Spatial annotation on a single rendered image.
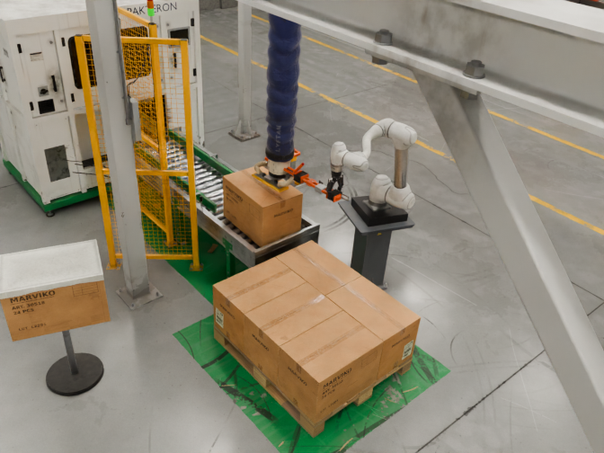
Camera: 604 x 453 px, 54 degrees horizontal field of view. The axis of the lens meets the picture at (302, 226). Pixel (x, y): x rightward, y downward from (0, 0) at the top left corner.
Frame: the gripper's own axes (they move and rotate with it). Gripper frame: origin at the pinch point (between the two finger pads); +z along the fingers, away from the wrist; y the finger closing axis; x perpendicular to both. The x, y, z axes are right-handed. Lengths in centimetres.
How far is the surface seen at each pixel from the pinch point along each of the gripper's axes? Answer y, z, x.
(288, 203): -1, 32, -48
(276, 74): 12, -77, -55
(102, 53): 108, -91, -117
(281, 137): 8, -28, -51
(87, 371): 177, 118, -67
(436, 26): 196, -194, 193
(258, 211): 24, 34, -57
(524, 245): 199, -167, 219
